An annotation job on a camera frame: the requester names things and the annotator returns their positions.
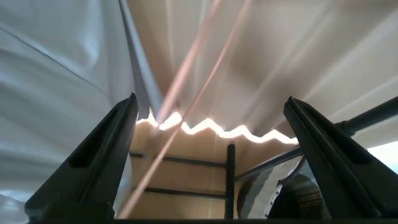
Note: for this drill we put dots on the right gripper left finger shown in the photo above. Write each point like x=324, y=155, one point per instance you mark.
x=93, y=174

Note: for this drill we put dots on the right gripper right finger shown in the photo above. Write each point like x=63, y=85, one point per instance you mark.
x=348, y=174

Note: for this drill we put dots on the pale grey shorts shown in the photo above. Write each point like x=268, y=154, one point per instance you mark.
x=46, y=77

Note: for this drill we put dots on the pink clothes hanger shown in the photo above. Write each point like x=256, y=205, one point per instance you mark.
x=177, y=84

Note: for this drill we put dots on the white laundry basket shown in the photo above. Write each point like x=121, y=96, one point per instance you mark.
x=298, y=199

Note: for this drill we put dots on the black clothes rack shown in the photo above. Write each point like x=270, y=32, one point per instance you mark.
x=230, y=174

